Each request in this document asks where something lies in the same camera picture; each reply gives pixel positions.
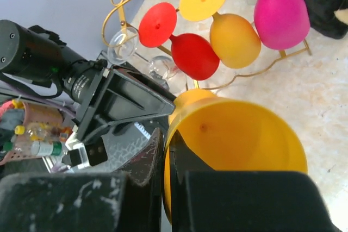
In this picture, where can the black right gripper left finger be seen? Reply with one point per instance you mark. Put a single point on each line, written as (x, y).
(128, 199)

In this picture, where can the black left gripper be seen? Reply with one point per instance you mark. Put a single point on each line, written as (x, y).
(129, 97)

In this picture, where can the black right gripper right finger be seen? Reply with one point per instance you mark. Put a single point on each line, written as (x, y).
(198, 198)

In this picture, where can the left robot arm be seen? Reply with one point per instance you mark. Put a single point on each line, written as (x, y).
(35, 54)

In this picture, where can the clear wine glass front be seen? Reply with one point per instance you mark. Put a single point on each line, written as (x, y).
(166, 73)

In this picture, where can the clear wine glass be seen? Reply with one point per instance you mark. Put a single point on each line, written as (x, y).
(123, 46)
(166, 73)

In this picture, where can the clear wine glass middle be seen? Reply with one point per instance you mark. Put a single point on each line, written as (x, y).
(123, 46)

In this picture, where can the red wine glass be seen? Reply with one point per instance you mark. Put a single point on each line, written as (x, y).
(192, 53)

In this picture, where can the orange yellow wine glass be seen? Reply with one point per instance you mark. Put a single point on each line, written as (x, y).
(231, 36)

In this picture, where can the magenta wine glass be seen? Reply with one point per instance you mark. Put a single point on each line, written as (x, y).
(281, 24)

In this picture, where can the gold wire glass rack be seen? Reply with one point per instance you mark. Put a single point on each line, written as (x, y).
(233, 40)

